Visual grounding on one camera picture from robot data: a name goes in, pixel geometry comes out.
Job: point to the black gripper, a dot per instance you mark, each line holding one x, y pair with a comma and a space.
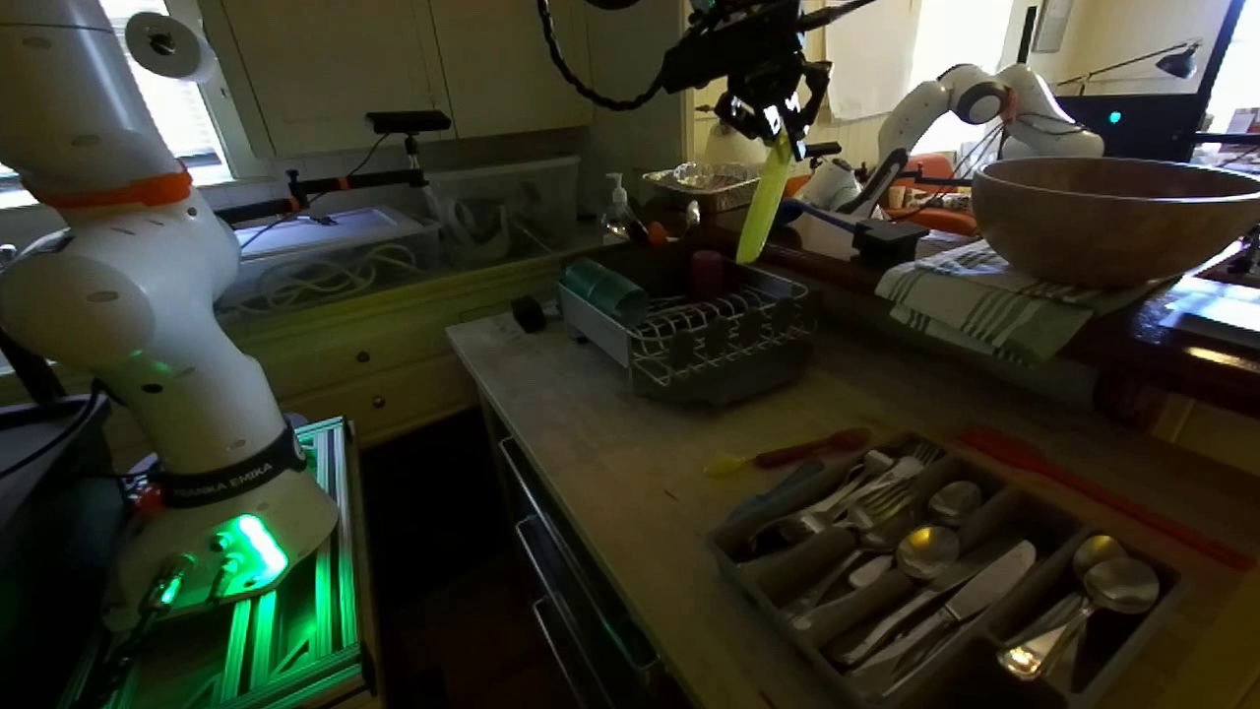
741, 62

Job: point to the green plastic plate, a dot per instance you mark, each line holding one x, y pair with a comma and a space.
764, 204

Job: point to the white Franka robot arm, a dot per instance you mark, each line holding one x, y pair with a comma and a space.
119, 291

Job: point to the white jointed arm device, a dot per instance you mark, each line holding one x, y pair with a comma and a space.
969, 99

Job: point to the green-lit robot base platform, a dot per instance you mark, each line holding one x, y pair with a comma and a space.
302, 631

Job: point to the red cup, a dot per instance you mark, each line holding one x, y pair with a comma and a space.
712, 274

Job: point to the clear plastic spray bottle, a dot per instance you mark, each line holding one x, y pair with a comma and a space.
616, 207

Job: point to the metal dish rack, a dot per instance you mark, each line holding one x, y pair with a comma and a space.
712, 347

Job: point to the striped dish towel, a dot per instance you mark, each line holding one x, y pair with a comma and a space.
960, 308

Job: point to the small black block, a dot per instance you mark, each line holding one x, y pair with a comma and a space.
531, 312

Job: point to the red spatula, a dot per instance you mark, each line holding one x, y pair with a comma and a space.
812, 451

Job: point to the wooden bowl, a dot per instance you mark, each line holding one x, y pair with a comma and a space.
1103, 220

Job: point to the yellow-green spatula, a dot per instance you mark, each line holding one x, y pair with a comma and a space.
732, 467

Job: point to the black computer monitor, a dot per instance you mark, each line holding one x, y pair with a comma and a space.
1156, 120

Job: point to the silver fork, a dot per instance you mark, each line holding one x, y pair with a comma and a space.
873, 493

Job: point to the small silver spoon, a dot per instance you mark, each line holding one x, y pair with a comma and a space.
956, 502

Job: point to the grey cutlery tray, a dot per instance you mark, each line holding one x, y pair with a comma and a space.
751, 552

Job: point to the wooden side cabinet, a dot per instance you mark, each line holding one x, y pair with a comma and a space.
397, 358

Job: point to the long red strip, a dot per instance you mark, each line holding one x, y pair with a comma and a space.
1089, 493

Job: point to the dark counter drawers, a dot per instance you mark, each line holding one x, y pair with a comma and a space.
564, 577

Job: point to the silver table knife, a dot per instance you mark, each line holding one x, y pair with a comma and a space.
980, 591

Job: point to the large silver spoon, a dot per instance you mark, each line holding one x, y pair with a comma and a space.
1118, 577

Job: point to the black camera on stand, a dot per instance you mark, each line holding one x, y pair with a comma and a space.
407, 124

